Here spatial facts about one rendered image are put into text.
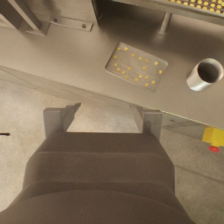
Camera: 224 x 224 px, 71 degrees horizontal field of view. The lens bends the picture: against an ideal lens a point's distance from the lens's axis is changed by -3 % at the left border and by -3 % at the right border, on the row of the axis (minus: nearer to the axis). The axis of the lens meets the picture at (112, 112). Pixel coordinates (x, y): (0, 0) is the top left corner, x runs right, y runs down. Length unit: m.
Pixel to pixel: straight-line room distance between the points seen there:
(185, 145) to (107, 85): 1.01
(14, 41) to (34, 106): 0.89
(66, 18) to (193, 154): 1.28
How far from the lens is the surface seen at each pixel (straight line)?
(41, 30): 0.78
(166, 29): 0.69
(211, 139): 0.67
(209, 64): 0.63
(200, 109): 0.63
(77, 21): 0.74
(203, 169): 1.53
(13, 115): 1.73
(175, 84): 0.62
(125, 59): 0.63
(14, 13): 0.83
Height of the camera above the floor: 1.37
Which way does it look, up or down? 81 degrees down
